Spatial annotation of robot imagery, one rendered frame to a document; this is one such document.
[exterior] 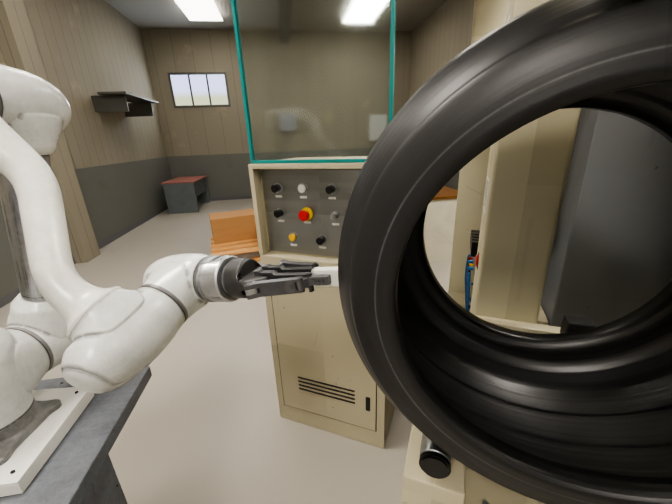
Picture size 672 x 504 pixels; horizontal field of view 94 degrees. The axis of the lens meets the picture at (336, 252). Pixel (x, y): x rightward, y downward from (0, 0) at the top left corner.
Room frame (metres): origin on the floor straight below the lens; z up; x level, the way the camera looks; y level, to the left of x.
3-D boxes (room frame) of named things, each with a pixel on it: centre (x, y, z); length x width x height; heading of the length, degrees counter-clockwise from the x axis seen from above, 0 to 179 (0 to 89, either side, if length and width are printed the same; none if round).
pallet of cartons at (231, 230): (3.97, 0.96, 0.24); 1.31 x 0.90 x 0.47; 113
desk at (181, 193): (7.09, 3.23, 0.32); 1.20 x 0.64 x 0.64; 8
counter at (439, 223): (4.34, -0.99, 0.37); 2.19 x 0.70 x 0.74; 8
